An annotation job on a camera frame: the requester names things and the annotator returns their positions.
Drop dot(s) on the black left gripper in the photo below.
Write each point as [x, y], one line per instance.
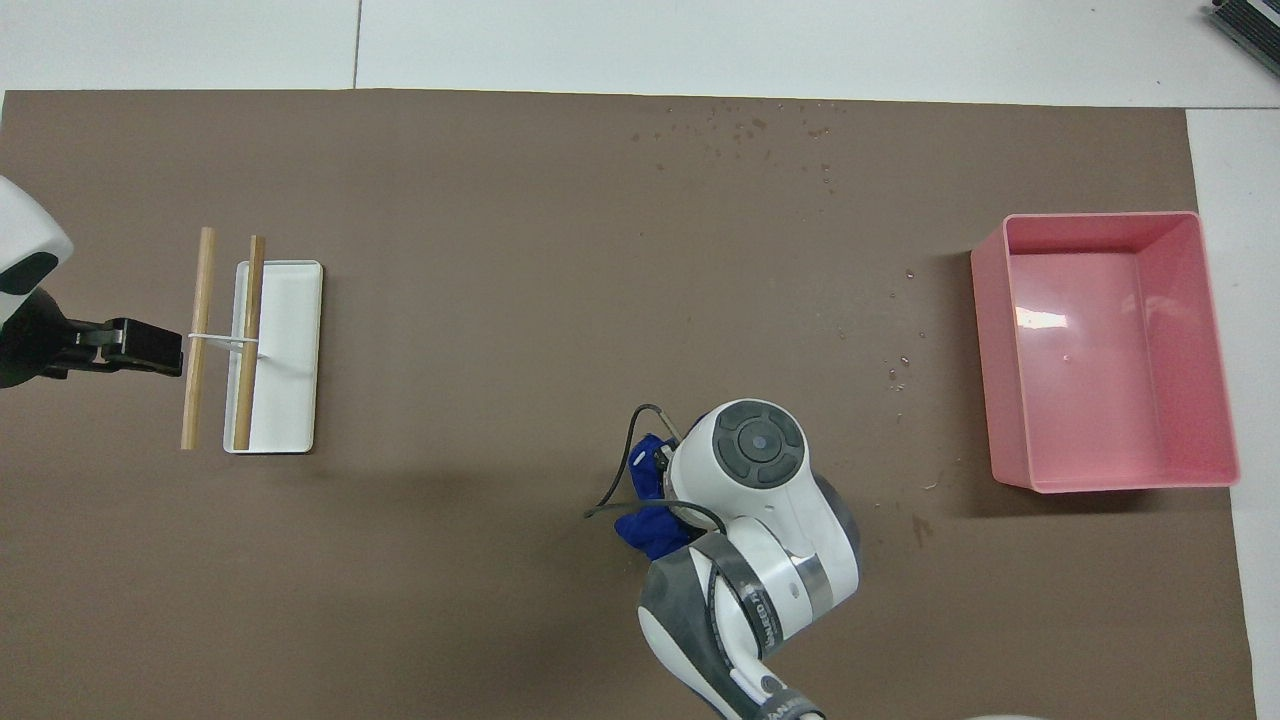
[35, 345]

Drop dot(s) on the blue cloth towel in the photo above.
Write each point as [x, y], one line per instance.
[655, 530]

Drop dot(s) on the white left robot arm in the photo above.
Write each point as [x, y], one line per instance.
[25, 230]

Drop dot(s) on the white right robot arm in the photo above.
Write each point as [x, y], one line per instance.
[790, 520]

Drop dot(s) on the white towel rack base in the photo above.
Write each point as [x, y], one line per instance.
[290, 400]

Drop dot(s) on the brown table mat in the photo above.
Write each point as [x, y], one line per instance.
[450, 550]

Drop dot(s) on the pink plastic bin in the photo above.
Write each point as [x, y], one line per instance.
[1100, 400]

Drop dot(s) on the dark striped device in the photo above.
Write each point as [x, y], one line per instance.
[1248, 22]

